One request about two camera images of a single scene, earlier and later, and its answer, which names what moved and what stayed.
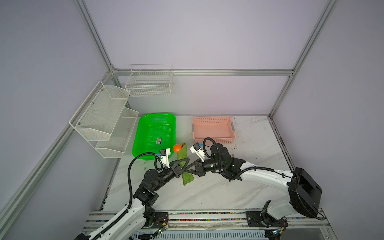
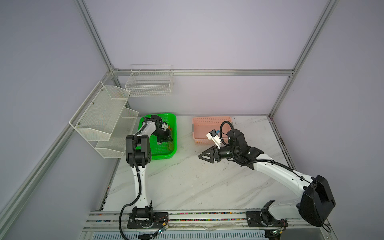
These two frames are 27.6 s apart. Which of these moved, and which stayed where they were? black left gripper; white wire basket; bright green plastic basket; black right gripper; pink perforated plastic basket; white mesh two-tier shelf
Moved: black right gripper; black left gripper
Stayed: white mesh two-tier shelf; white wire basket; bright green plastic basket; pink perforated plastic basket
